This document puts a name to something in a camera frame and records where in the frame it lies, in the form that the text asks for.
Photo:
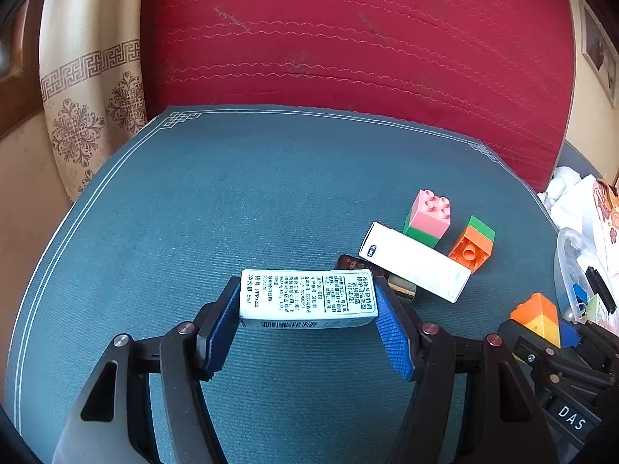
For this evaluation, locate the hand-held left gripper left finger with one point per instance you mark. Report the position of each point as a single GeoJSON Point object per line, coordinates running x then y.
{"type": "Point", "coordinates": [220, 328]}

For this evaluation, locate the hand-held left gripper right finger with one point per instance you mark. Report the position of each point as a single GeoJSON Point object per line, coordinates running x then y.
{"type": "Point", "coordinates": [394, 333]}

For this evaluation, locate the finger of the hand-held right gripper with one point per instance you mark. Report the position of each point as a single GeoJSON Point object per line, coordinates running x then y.
{"type": "Point", "coordinates": [569, 334]}
{"type": "Point", "coordinates": [520, 343]}

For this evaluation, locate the yellow orange toy block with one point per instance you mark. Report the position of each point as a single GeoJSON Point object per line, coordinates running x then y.
{"type": "Point", "coordinates": [539, 316]}

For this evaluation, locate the dark brown gold lipstick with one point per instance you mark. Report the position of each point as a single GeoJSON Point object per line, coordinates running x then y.
{"type": "Point", "coordinates": [404, 287]}

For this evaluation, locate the clear plastic bowl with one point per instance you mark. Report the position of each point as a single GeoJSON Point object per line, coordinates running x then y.
{"type": "Point", "coordinates": [566, 261]}

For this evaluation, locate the long white carton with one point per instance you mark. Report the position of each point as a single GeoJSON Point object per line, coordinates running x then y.
{"type": "Point", "coordinates": [416, 261]}

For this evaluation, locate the light blue small carton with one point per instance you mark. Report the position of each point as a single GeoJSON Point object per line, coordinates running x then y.
{"type": "Point", "coordinates": [309, 295]}

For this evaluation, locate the orange green toy block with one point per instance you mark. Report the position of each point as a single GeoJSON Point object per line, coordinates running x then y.
{"type": "Point", "coordinates": [471, 249]}

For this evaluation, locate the pink green toy block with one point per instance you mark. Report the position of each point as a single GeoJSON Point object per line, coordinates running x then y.
{"type": "Point", "coordinates": [430, 212]}

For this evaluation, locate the floral quilt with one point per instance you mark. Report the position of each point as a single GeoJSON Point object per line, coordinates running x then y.
{"type": "Point", "coordinates": [610, 212]}

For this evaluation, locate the white cloth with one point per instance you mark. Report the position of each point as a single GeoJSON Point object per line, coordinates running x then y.
{"type": "Point", "coordinates": [566, 188]}

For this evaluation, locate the grey headboard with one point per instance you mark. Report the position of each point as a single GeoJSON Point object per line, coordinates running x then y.
{"type": "Point", "coordinates": [575, 159]}

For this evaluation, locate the beige patterned curtain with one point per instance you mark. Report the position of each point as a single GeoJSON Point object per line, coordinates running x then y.
{"type": "Point", "coordinates": [87, 106]}

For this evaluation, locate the red quilted mattress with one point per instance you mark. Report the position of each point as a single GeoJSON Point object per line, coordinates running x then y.
{"type": "Point", "coordinates": [338, 48]}

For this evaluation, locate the framed wall picture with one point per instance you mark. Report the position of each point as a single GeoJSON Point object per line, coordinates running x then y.
{"type": "Point", "coordinates": [597, 48]}

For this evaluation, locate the brown wooden window frame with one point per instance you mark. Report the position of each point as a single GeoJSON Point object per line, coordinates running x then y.
{"type": "Point", "coordinates": [14, 106]}

